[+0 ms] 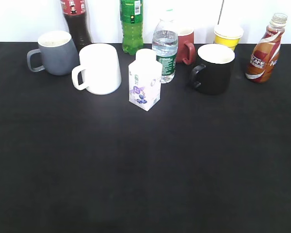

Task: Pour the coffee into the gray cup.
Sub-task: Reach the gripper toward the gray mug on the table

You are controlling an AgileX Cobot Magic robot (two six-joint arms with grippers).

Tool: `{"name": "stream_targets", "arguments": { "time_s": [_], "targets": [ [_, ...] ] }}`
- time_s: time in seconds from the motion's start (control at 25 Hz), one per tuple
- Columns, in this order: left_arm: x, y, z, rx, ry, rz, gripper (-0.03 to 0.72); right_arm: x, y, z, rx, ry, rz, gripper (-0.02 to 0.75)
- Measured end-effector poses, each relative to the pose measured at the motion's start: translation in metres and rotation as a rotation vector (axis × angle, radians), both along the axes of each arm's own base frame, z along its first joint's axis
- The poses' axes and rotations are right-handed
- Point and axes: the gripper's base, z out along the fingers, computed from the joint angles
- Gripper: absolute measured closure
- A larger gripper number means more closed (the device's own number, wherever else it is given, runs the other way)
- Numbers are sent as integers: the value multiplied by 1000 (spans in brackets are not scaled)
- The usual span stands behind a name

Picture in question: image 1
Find grey ceramic mug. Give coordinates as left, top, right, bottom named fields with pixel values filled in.
left=27, top=31, right=80, bottom=76

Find brown nescafe coffee bottle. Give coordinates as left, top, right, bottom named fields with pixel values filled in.
left=245, top=13, right=288, bottom=83

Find white ceramic mug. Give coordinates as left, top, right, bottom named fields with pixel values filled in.
left=71, top=43, right=122, bottom=95

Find red ceramic mug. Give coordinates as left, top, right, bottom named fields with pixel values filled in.
left=176, top=27, right=196, bottom=65

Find black ceramic mug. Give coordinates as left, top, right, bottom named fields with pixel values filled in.
left=189, top=44, right=235, bottom=95

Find green sprite bottle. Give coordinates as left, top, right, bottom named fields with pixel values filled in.
left=120, top=0, right=144, bottom=55

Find white yogurt drink carton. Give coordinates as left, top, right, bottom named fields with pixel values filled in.
left=128, top=49, right=162, bottom=111

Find clear water bottle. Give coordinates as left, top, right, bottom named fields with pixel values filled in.
left=152, top=8, right=178, bottom=83

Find yellow paper cup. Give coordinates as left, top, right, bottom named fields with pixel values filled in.
left=214, top=24, right=244, bottom=50

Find cola bottle red label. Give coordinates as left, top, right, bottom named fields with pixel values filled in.
left=61, top=0, right=92, bottom=51

